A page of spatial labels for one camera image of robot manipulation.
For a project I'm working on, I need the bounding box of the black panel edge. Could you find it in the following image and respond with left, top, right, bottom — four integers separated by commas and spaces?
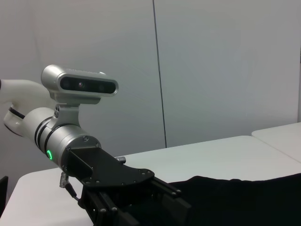
0, 175, 9, 210

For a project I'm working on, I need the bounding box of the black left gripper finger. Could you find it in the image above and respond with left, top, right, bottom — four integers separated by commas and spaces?
150, 178, 192, 223

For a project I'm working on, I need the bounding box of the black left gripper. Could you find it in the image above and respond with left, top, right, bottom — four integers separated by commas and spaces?
63, 144, 156, 226

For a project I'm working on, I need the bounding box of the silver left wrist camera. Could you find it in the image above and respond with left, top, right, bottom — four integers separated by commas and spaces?
41, 65, 119, 99

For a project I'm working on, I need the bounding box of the black shirt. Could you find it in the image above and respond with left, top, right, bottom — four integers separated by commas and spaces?
131, 173, 301, 226

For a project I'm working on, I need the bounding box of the silver left camera mount bracket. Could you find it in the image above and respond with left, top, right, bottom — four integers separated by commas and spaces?
48, 96, 102, 132

